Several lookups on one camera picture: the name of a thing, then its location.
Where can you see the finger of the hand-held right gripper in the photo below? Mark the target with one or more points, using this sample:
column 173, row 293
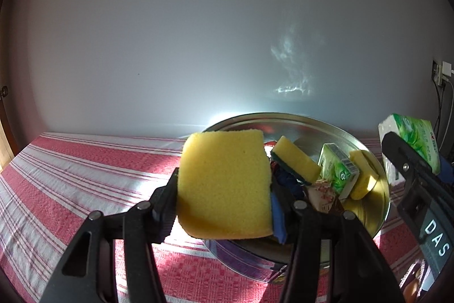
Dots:
column 447, row 171
column 397, row 150

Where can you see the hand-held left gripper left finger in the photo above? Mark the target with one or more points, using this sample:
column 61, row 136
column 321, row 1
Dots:
column 165, row 214

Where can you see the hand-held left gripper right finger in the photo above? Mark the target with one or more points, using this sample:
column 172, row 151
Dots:
column 278, row 221

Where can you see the light green tissue packet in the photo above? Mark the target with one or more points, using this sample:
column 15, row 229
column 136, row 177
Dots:
column 415, row 132

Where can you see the blue cloth item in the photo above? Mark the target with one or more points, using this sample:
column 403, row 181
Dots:
column 285, row 180

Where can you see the small yellow sponge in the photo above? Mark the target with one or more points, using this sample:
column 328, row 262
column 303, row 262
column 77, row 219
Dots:
column 363, row 178

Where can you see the brown snack packet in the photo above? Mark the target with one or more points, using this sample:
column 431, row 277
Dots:
column 322, row 198

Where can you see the round blue cookie tin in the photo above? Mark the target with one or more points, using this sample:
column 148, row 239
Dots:
column 372, row 209

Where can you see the dark green tissue packet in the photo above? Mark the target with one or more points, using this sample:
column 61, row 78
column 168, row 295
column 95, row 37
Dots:
column 337, row 171

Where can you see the large yellow sponge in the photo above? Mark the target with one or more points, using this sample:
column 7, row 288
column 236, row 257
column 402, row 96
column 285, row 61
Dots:
column 223, row 182

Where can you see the green scouring sponge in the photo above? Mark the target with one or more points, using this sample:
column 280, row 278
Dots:
column 294, row 155

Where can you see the red snack packet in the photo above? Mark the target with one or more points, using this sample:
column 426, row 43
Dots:
column 269, row 146

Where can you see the person's right hand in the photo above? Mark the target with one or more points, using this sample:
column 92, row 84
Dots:
column 411, row 288

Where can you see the red striped tablecloth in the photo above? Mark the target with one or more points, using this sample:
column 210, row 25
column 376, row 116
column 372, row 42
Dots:
column 88, row 175

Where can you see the white charger plug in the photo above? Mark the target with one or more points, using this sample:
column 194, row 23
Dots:
column 446, row 71

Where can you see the wooden door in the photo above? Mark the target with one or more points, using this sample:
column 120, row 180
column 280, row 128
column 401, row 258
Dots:
column 5, row 132

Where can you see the wall socket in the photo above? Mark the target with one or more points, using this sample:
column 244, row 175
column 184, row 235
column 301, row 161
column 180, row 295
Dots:
column 436, row 70

